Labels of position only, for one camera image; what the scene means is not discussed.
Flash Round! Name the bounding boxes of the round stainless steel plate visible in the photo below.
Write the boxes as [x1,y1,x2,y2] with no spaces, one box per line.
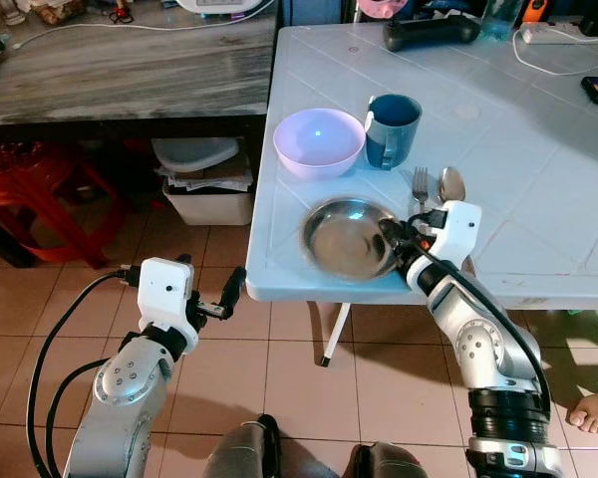
[300,196,406,283]

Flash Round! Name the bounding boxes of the metal fork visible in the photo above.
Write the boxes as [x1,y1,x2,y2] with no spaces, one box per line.
[412,167,431,216]

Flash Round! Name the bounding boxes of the white storage box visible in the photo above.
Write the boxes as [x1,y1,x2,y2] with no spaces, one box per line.
[161,183,256,227]

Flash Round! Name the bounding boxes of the metal spoon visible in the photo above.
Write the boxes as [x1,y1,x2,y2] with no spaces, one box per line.
[437,166,467,210]

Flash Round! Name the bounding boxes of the stack of papers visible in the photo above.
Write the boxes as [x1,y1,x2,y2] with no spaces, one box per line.
[157,165,254,194]

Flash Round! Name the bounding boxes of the blue plastic mug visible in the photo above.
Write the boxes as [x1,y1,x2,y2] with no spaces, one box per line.
[364,94,424,171]

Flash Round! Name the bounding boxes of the white plastic lid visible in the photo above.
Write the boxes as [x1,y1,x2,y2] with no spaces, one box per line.
[151,137,242,176]

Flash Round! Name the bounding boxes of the lavender plastic bowl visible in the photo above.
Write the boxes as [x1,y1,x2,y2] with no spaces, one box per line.
[273,108,367,182]

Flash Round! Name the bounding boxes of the white plastic table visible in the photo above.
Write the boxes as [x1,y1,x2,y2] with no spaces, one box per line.
[245,22,598,368]

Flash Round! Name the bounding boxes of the robot left leg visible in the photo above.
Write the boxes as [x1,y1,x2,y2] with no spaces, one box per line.
[203,414,282,478]

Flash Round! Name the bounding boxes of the robot leg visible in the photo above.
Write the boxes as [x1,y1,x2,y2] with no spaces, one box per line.
[347,441,430,478]
[203,414,282,478]

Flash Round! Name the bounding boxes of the red plastic stool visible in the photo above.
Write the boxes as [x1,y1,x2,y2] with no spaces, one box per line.
[0,139,123,266]

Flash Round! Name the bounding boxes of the green plastic object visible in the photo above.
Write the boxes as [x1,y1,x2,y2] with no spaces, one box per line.
[566,309,598,395]

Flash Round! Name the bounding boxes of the grey wooden desk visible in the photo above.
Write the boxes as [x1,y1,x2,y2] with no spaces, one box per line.
[0,8,282,128]

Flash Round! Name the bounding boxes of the black game controller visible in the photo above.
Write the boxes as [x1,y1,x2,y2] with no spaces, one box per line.
[383,14,482,54]

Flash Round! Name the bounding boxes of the robot right leg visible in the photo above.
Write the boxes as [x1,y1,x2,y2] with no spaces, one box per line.
[347,441,430,478]

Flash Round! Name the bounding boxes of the pink round object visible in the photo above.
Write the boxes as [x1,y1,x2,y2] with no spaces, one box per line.
[356,0,413,22]

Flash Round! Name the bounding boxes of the person's bare foot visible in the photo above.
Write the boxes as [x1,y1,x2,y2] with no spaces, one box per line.
[567,389,598,435]

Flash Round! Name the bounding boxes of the green translucent glass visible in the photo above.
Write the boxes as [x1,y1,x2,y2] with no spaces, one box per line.
[482,0,525,42]

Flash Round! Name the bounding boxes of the white power strip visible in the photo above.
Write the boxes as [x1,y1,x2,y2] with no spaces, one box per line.
[518,22,598,47]

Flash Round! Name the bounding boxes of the white appliance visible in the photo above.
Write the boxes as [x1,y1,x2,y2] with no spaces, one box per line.
[175,0,279,16]

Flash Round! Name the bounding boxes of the orange black tool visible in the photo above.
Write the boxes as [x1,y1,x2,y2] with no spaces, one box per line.
[521,0,550,24]

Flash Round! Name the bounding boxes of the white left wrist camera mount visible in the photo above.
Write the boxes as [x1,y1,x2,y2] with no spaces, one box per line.
[138,257,196,336]

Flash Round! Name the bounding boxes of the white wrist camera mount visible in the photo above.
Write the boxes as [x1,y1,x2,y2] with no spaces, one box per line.
[417,201,483,272]
[138,257,196,336]

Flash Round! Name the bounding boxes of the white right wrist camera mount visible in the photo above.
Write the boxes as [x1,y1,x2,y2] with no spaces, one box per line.
[417,201,483,272]

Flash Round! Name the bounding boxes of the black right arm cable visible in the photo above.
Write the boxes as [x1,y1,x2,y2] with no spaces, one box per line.
[409,243,555,421]

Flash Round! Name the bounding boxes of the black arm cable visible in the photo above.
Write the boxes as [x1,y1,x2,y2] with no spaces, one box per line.
[26,267,143,478]
[43,357,113,478]
[409,243,555,421]

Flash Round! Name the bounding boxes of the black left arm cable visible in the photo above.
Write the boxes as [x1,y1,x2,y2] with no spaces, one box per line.
[26,267,143,478]
[43,357,113,478]

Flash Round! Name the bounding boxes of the white looped cable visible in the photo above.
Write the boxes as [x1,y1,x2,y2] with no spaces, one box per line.
[512,28,598,79]

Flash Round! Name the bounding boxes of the long thin white cable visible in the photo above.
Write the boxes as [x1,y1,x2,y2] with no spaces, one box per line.
[8,12,280,53]

